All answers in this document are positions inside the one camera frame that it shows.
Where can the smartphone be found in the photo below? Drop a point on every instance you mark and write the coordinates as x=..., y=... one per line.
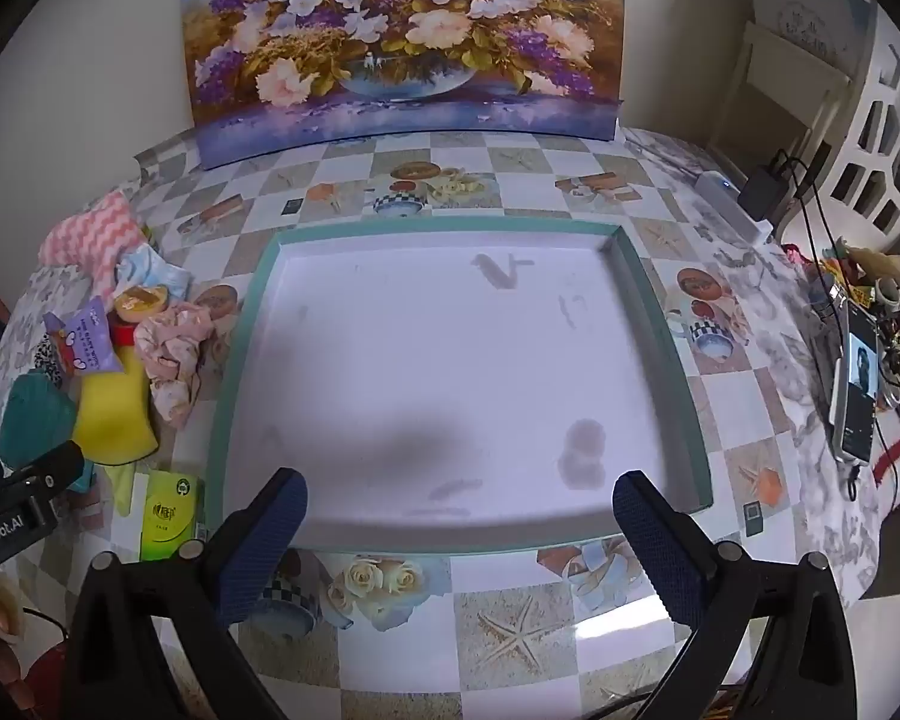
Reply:
x=859, y=390

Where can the leopard print item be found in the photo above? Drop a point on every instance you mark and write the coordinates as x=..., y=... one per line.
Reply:
x=45, y=360

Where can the pile of small trinkets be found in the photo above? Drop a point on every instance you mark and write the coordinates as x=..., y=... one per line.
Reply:
x=870, y=270

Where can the black charger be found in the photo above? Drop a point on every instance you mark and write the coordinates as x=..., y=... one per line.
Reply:
x=761, y=191

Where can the white shelf unit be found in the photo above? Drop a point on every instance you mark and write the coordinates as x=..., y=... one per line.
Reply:
x=787, y=67

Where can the pale printed cushion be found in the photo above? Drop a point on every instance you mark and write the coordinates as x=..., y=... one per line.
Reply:
x=810, y=7

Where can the red bowl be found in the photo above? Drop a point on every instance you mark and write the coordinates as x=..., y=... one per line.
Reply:
x=141, y=304

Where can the white lattice cabinet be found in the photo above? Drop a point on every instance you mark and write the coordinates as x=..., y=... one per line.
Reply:
x=870, y=142

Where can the pink white fluffy slipper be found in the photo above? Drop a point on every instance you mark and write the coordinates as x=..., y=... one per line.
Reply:
x=97, y=236

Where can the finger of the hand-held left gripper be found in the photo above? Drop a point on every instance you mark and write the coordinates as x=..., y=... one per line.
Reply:
x=49, y=469

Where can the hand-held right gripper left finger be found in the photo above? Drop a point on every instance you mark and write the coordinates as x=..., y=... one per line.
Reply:
x=264, y=540

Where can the light blue cloth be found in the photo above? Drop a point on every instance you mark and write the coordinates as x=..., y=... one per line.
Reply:
x=150, y=270

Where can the purple tissue packet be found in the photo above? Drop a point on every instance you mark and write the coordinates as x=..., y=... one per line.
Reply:
x=90, y=337

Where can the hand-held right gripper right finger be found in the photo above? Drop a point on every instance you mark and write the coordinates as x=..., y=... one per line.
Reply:
x=658, y=547

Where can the teal cloth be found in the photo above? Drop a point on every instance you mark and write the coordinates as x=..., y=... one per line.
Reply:
x=34, y=420

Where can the green tissue packet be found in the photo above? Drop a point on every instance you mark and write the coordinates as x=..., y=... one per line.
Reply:
x=169, y=514

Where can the white power strip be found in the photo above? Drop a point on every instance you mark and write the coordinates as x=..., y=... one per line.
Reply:
x=720, y=195

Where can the flower painting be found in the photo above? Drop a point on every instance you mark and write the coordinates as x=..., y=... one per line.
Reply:
x=405, y=52

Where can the person's left hand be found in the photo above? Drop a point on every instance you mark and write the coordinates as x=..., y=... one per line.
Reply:
x=4, y=610

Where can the white tray with teal rim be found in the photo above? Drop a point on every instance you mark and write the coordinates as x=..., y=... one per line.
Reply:
x=450, y=360

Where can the checkered printed tablecloth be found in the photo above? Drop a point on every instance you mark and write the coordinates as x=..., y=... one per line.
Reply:
x=510, y=645

